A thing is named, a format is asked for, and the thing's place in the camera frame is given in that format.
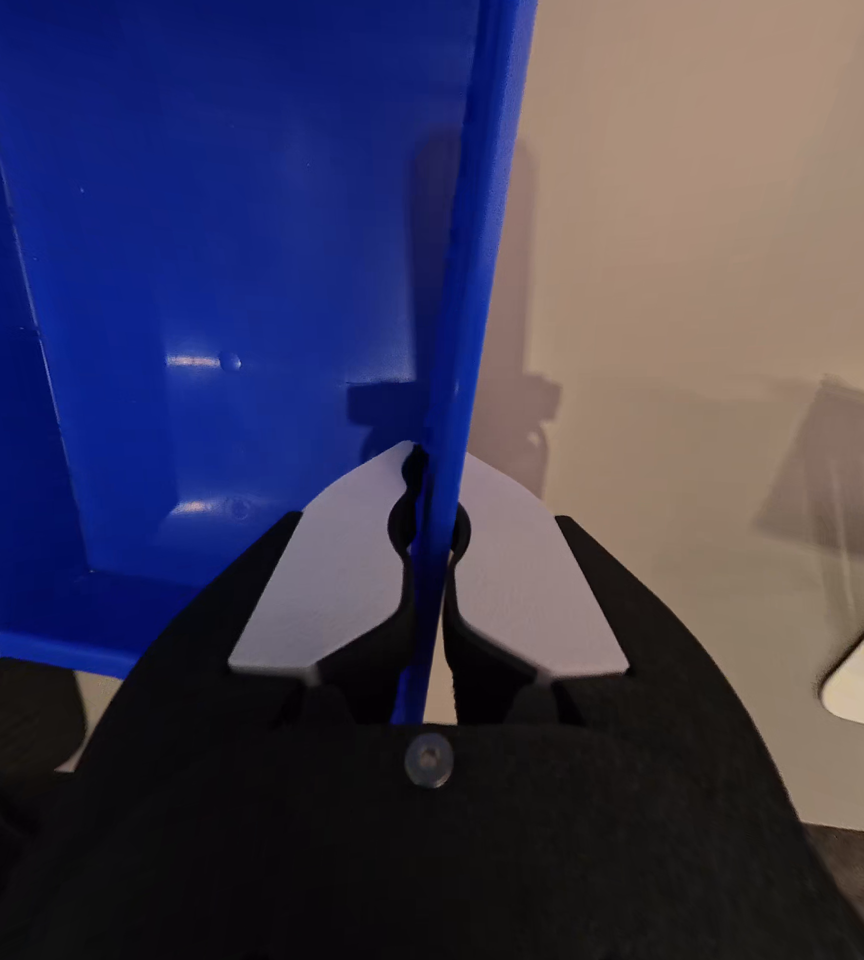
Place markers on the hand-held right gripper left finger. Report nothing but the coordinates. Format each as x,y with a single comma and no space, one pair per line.
327,585

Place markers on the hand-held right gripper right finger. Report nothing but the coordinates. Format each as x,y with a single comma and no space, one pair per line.
537,592

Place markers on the blue plastic bin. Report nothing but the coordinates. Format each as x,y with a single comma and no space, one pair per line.
214,225

